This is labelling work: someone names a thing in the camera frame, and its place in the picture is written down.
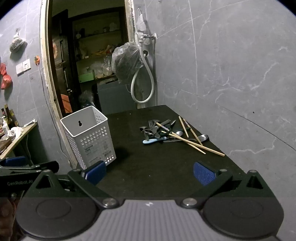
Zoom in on white plastic bag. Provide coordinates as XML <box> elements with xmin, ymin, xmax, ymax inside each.
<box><xmin>136</xmin><ymin>7</ymin><xmax>146</xmax><ymax>29</ymax></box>

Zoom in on wooden kitchen counter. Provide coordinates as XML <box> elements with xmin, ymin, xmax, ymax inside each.
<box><xmin>0</xmin><ymin>123</ymin><xmax>38</xmax><ymax>160</ymax></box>

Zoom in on white door frame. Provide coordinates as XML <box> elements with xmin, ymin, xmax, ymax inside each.
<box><xmin>39</xmin><ymin>0</ymin><xmax>139</xmax><ymax>171</ymax></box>

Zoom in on dark shelf unit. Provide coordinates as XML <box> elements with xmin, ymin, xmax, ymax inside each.
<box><xmin>73</xmin><ymin>19</ymin><xmax>125</xmax><ymax>84</ymax></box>

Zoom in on grey cabinet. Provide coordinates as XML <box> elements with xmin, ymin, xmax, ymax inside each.
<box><xmin>97</xmin><ymin>80</ymin><xmax>137</xmax><ymax>114</ymax></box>

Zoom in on dark wooden door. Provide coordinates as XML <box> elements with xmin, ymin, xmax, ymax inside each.
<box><xmin>51</xmin><ymin>9</ymin><xmax>77</xmax><ymax>114</ymax></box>

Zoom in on red plastic bag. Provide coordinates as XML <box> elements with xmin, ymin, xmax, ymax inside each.
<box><xmin>0</xmin><ymin>62</ymin><xmax>12</xmax><ymax>90</ymax></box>

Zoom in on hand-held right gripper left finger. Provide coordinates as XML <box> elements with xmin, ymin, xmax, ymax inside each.
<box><xmin>24</xmin><ymin>161</ymin><xmax>119</xmax><ymax>209</ymax></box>

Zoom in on green box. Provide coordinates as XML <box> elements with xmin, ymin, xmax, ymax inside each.
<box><xmin>77</xmin><ymin>71</ymin><xmax>96</xmax><ymax>83</ymax></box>

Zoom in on black plastic bag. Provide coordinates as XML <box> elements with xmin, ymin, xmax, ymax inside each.
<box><xmin>77</xmin><ymin>90</ymin><xmax>95</xmax><ymax>109</ymax></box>

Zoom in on white perforated plastic basket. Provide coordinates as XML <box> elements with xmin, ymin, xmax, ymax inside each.
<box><xmin>60</xmin><ymin>106</ymin><xmax>116</xmax><ymax>170</ymax></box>

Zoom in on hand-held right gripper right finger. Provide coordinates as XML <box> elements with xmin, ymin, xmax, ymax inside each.
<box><xmin>180</xmin><ymin>161</ymin><xmax>275</xmax><ymax>208</ymax></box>

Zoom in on olive glass bottle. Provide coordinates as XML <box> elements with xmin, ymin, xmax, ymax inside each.
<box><xmin>10</xmin><ymin>109</ymin><xmax>18</xmax><ymax>127</ymax></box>

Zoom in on white plastic bottle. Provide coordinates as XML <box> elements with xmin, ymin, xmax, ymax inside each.
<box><xmin>2</xmin><ymin>117</ymin><xmax>10</xmax><ymax>136</ymax></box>

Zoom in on clear bag with dark contents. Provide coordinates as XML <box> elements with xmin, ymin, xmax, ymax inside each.
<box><xmin>111</xmin><ymin>42</ymin><xmax>145</xmax><ymax>84</ymax></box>

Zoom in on blue-handled spoon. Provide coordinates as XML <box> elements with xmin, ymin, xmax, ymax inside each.
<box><xmin>143</xmin><ymin>131</ymin><xmax>184</xmax><ymax>144</ymax></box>

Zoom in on small hanging bag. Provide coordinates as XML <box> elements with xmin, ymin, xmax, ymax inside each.
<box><xmin>9</xmin><ymin>29</ymin><xmax>27</xmax><ymax>53</ymax></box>

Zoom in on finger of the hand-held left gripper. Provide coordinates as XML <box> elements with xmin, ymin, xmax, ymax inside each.
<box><xmin>27</xmin><ymin>161</ymin><xmax>60</xmax><ymax>173</ymax></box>
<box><xmin>0</xmin><ymin>156</ymin><xmax>27</xmax><ymax>166</ymax></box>

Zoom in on dark wooden cutting board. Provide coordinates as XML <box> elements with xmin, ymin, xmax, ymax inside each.
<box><xmin>0</xmin><ymin>137</ymin><xmax>12</xmax><ymax>153</ymax></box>

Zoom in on plain wooden chopstick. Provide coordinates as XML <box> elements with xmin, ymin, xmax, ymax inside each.
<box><xmin>156</xmin><ymin>122</ymin><xmax>207</xmax><ymax>155</ymax></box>
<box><xmin>169</xmin><ymin>133</ymin><xmax>225</xmax><ymax>157</ymax></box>

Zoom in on white cloth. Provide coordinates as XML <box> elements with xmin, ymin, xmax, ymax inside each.
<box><xmin>7</xmin><ymin>126</ymin><xmax>25</xmax><ymax>139</ymax></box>

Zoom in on thin wall cable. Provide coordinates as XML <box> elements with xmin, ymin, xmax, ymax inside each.
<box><xmin>37</xmin><ymin>64</ymin><xmax>71</xmax><ymax>163</ymax></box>

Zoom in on wall faucet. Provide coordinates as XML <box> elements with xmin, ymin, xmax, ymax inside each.
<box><xmin>137</xmin><ymin>29</ymin><xmax>156</xmax><ymax>45</ymax></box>

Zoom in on white hose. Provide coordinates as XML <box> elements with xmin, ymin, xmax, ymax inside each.
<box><xmin>131</xmin><ymin>37</ymin><xmax>155</xmax><ymax>103</ymax></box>

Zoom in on sunflower door poster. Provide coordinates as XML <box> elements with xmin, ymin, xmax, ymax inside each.
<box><xmin>52</xmin><ymin>42</ymin><xmax>72</xmax><ymax>113</ymax></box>

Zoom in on clear food bags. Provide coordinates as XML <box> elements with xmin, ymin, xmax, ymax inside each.
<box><xmin>89</xmin><ymin>56</ymin><xmax>116</xmax><ymax>78</ymax></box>

